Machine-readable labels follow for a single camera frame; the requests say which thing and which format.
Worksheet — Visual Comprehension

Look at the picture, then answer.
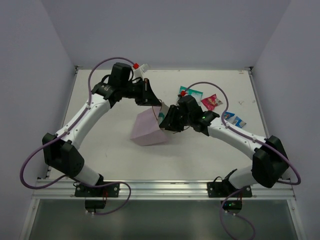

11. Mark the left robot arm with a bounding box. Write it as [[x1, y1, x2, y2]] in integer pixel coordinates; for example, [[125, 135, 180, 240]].
[[42, 62, 161, 186]]

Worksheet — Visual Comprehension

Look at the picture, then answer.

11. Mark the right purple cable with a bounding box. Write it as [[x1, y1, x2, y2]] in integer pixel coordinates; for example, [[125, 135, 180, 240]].
[[182, 81, 302, 186]]

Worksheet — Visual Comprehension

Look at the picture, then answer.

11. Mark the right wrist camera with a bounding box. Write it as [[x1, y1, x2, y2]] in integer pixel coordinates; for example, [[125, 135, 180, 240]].
[[177, 90, 187, 101]]

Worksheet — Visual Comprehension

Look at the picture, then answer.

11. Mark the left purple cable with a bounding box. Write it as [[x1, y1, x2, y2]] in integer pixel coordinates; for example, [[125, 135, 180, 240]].
[[19, 57, 138, 190]]

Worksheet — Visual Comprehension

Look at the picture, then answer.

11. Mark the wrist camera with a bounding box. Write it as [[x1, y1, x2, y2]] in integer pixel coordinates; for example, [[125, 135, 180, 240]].
[[177, 90, 187, 101], [133, 63, 150, 79]]

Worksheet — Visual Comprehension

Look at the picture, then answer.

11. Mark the blue cookie snack packet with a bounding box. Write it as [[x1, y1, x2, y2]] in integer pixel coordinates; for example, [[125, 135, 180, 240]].
[[232, 116, 247, 128]]

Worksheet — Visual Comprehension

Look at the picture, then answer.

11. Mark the purple cable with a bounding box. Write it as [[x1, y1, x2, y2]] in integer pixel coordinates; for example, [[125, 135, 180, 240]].
[[182, 81, 302, 186], [19, 57, 138, 190]]

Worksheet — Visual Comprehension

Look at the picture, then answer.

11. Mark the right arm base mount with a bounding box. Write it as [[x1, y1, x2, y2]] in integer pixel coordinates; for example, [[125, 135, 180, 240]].
[[206, 176, 253, 214]]

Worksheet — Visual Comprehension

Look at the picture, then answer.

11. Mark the aluminium table rail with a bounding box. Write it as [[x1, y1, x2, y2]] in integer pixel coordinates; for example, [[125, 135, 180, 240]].
[[32, 179, 295, 201]]

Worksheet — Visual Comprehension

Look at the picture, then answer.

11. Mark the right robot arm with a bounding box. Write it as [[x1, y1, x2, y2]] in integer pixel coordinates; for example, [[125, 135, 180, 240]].
[[160, 95, 289, 192]]

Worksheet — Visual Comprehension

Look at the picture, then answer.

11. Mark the pink paper bag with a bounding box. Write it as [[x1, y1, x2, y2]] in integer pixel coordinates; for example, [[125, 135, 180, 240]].
[[130, 100, 169, 146]]

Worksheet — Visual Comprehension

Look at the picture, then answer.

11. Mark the teal Fox's candy bag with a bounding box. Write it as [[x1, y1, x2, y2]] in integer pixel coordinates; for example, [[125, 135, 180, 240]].
[[157, 112, 165, 124]]

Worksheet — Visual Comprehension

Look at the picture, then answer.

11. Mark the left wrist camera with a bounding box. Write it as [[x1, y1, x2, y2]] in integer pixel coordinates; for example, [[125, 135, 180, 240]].
[[133, 63, 150, 79]]

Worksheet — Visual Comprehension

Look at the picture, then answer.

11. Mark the red pink snack packet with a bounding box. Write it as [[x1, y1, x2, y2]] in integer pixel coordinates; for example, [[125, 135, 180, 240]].
[[201, 94, 223, 111]]

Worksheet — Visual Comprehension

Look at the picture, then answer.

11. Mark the blue M&M snack packet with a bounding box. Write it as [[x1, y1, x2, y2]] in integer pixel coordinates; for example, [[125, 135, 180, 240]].
[[223, 111, 235, 120]]

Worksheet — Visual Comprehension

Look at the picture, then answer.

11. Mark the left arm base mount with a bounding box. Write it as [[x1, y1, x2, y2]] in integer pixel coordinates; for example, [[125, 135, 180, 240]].
[[73, 183, 120, 213]]

